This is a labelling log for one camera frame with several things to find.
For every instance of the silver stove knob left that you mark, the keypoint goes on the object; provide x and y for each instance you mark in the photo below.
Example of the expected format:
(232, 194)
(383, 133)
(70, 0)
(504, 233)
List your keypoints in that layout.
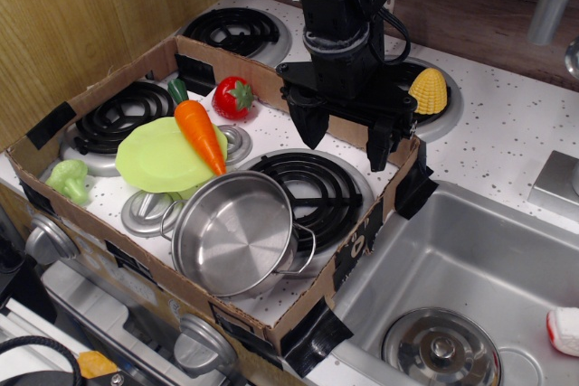
(48, 243)

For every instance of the red toy strawberry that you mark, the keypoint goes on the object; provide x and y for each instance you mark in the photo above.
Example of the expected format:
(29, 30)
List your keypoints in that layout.
(233, 98)

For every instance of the green toy broccoli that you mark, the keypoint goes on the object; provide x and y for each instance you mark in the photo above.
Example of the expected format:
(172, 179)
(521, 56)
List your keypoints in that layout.
(68, 178)

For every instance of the silver faucet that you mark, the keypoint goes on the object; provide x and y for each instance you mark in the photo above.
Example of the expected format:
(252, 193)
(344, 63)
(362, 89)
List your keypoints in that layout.
(545, 22)

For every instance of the silver stovetop knob front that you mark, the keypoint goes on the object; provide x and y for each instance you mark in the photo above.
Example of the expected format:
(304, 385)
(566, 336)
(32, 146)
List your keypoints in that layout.
(148, 215)

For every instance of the silver stove knob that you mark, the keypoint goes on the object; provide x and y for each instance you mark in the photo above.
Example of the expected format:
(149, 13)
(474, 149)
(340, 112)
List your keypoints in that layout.
(201, 349)
(48, 243)

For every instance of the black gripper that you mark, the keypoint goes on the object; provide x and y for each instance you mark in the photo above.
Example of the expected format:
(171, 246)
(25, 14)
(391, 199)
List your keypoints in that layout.
(358, 91)

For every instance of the silver pot lid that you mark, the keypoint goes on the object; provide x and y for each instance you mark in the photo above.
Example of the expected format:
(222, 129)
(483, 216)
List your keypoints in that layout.
(437, 346)

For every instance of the front right stove burner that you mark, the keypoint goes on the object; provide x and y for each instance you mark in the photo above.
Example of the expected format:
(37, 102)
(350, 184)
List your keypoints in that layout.
(327, 195)

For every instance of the orange toy carrot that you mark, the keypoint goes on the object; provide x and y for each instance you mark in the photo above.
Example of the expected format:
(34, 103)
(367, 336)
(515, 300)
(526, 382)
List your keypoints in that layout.
(196, 126)

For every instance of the yellow object bottom left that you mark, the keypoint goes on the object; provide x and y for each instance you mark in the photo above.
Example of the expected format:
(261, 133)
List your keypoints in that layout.
(94, 364)

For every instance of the back left stove burner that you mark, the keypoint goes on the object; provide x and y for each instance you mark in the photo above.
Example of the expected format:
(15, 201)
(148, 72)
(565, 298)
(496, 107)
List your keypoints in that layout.
(251, 33)

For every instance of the stainless steel sink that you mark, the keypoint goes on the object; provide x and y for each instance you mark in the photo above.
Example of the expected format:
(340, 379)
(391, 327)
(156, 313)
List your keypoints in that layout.
(502, 269)

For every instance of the stainless steel pot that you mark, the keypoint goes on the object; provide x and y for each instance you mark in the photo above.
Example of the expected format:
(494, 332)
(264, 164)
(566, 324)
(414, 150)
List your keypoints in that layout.
(236, 237)

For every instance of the silver stovetop knob middle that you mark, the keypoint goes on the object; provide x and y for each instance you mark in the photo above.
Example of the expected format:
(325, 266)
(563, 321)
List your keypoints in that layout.
(239, 144)

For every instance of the back right stove burner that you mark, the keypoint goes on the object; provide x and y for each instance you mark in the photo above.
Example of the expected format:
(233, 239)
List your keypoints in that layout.
(429, 128)

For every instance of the stove burner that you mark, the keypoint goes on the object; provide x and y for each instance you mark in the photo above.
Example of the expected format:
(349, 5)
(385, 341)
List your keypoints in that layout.
(327, 195)
(429, 128)
(95, 138)
(251, 33)

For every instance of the green plastic plate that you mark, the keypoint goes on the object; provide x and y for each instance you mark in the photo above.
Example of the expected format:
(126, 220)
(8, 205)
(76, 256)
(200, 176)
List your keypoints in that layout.
(156, 158)

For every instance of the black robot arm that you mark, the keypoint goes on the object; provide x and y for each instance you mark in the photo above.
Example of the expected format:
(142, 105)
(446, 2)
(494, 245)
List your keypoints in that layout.
(346, 29)

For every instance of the front left stove burner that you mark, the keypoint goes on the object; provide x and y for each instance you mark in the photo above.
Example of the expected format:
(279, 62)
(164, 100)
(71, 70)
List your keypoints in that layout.
(95, 138)

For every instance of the yellow toy corn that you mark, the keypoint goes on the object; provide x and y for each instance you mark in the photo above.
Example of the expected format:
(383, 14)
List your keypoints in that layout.
(429, 89)

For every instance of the silver stove knob right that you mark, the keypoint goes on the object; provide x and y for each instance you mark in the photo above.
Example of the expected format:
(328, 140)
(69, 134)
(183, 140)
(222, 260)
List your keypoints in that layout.
(201, 349)

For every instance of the cardboard fence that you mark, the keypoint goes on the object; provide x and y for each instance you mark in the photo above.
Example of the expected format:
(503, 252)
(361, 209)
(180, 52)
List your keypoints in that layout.
(306, 330)

